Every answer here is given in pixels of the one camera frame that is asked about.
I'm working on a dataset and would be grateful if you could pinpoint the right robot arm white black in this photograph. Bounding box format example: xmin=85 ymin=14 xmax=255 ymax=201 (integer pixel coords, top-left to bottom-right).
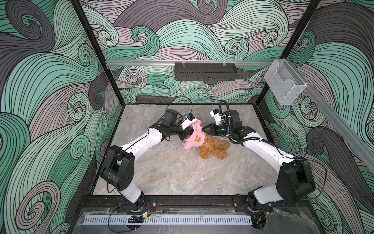
xmin=203 ymin=109 xmax=316 ymax=206

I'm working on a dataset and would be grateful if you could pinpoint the pink teddy hoodie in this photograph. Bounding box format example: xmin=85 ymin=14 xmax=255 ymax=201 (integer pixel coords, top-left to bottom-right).
xmin=184 ymin=120 xmax=206 ymax=150

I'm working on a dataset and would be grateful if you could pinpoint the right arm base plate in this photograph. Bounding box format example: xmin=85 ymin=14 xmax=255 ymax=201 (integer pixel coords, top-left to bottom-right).
xmin=233 ymin=193 xmax=274 ymax=215

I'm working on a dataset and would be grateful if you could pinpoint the back aluminium rail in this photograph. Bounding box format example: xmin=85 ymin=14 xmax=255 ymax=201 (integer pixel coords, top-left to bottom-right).
xmin=106 ymin=59 xmax=273 ymax=67

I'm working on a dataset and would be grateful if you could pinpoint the black perforated wall tray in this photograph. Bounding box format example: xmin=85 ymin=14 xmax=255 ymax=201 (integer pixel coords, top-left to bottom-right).
xmin=174 ymin=63 xmax=238 ymax=82

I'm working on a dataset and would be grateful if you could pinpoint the brown teddy bear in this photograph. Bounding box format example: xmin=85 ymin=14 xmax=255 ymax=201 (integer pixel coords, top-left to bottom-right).
xmin=199 ymin=134 xmax=230 ymax=160

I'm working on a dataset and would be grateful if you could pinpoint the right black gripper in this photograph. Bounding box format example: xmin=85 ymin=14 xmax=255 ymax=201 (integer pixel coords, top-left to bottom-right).
xmin=203 ymin=122 xmax=235 ymax=137

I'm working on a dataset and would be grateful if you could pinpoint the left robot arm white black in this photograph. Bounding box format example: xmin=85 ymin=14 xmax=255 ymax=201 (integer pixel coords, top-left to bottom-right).
xmin=99 ymin=109 xmax=197 ymax=204

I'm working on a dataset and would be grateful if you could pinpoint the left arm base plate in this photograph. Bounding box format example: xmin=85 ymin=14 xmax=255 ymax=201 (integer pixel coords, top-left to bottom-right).
xmin=117 ymin=194 xmax=157 ymax=213

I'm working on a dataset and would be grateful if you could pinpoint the white slotted cable duct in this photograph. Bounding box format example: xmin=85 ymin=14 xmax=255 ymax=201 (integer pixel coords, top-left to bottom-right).
xmin=82 ymin=215 xmax=252 ymax=226

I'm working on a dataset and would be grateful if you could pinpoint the clear acrylic wall box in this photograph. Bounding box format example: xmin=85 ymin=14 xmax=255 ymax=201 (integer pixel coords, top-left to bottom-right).
xmin=264 ymin=58 xmax=307 ymax=106

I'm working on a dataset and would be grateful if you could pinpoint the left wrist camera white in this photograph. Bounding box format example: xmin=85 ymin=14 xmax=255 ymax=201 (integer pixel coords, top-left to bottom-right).
xmin=181 ymin=113 xmax=197 ymax=130

